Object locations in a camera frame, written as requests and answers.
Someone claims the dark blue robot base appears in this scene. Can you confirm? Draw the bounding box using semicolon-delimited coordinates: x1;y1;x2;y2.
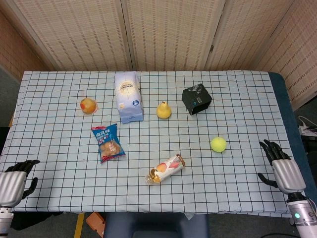
103;212;209;238

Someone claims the beige woven folding screen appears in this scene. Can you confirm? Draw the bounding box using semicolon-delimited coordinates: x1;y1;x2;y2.
0;0;317;111

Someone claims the white power strip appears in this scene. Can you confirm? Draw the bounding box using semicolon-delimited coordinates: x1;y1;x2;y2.
298;125;317;136

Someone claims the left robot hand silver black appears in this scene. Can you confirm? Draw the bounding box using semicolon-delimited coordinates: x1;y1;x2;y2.
0;159;41;208

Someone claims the orange fruit jelly cup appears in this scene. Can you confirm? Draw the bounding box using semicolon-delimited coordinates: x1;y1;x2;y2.
79;97;98;115

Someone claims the checked pale blue tablecloth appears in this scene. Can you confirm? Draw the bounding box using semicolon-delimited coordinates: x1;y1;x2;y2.
0;70;300;219

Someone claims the orange block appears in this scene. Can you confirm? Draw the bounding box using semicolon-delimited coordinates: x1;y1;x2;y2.
86;212;106;232

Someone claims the yellow pear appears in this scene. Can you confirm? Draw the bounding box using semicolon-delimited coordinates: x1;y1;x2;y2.
157;101;172;120

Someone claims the peach juice plastic bottle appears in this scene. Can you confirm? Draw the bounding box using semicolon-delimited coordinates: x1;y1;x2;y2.
144;154;186;185

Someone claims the dark blue padded table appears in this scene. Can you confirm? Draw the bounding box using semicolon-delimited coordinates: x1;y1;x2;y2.
268;71;317;199

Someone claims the yellow tennis ball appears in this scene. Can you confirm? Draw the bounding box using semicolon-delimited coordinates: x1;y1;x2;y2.
211;136;227;153

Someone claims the pale blue paper bag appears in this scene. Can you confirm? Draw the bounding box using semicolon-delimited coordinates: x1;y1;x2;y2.
114;71;144;124

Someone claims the black cardboard box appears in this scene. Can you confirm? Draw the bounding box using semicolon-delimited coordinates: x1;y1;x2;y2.
182;83;213;116

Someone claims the blue bread snack packet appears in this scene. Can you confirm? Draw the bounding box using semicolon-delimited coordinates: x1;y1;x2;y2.
91;123;126;164

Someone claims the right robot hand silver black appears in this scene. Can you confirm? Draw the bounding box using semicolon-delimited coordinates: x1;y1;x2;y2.
257;139;307;194

